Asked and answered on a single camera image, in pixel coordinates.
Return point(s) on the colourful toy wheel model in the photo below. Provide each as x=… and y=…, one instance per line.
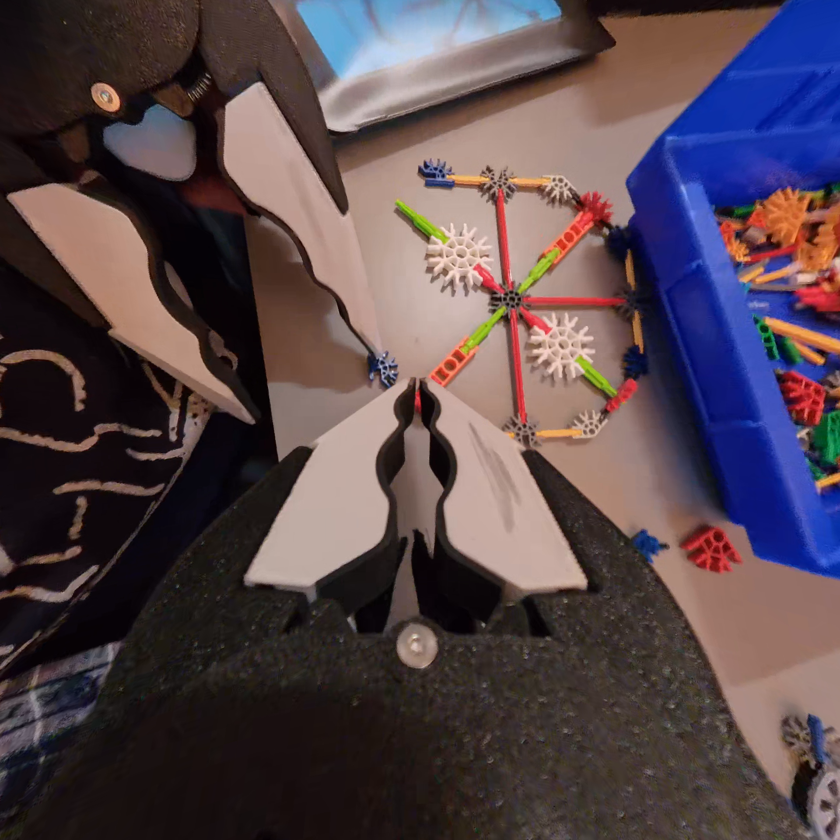
x=505, y=300

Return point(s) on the smartphone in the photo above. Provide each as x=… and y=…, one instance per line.
x=426, y=39

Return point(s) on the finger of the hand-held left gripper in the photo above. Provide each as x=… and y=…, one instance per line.
x=111, y=262
x=282, y=164

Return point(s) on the blue toy connector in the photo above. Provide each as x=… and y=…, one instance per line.
x=648, y=544
x=382, y=367

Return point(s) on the blue plastic bin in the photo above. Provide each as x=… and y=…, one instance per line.
x=695, y=262

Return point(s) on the toy frame model with wheels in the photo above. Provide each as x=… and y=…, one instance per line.
x=817, y=774

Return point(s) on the red toy connector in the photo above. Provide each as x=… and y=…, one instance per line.
x=712, y=548

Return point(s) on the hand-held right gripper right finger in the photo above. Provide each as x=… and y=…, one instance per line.
x=505, y=518

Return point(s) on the black printed t-shirt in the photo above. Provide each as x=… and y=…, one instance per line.
x=79, y=459

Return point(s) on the plaid flannel shirt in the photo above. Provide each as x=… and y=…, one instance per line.
x=46, y=715

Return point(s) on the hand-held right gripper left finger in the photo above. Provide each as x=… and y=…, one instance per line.
x=328, y=512

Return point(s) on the pile of colourful toy pieces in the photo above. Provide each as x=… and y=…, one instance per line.
x=794, y=295

